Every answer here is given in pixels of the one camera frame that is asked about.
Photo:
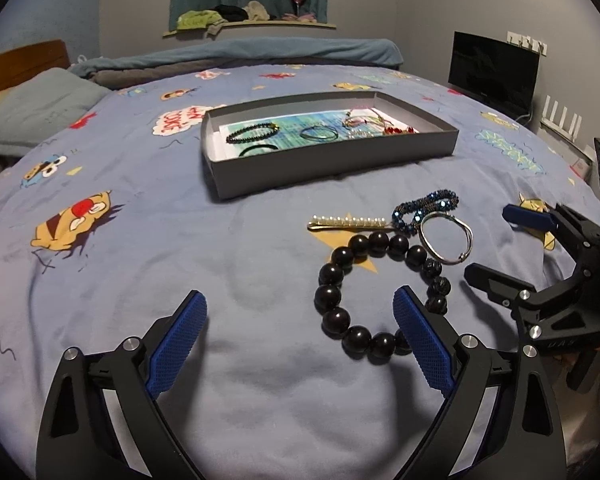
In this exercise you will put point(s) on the grey-blue pillow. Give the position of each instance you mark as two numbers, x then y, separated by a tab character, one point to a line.
45	100

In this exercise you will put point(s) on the black cloth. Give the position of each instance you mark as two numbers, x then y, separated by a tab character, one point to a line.
230	11

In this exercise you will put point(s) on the white wall hooks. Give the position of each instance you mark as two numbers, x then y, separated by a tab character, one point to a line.
527	42

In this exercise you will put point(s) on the wooden headboard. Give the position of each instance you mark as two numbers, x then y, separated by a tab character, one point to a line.
25	60

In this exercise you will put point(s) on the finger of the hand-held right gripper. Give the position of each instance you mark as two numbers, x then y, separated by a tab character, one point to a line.
527	216
500	282

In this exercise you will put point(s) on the white router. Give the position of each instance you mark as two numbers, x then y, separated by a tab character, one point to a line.
562	125

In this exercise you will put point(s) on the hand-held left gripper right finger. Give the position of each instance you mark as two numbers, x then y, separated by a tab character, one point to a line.
425	345

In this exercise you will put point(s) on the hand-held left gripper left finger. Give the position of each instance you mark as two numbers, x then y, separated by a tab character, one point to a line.
175	345

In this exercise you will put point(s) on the green cloth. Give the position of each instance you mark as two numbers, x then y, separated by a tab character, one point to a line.
195	20

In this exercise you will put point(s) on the grey cardboard box tray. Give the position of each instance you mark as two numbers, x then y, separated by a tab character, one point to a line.
330	160

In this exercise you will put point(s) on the beige cloth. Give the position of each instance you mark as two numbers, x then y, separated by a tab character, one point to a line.
256	10

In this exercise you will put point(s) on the printed paper sheet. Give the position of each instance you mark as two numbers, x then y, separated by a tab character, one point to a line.
290	127

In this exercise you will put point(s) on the grey blanket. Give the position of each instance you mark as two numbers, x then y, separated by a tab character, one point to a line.
130	74

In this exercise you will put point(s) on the window sill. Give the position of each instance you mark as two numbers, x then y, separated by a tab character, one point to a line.
260	27

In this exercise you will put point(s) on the silver bangle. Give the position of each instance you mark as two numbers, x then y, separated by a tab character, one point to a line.
450	261

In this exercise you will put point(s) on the teal bangle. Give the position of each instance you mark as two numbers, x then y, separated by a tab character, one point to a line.
302	134

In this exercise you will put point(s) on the black monitor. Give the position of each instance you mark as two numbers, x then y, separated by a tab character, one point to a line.
492	72

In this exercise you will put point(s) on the cartoon printed bedsheet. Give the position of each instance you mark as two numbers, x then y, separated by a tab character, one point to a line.
180	240

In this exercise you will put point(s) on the blue duvet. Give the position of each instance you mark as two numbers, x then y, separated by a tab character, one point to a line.
280	50

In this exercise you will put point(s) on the pearl hair clip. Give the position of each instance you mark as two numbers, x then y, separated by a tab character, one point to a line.
347	222

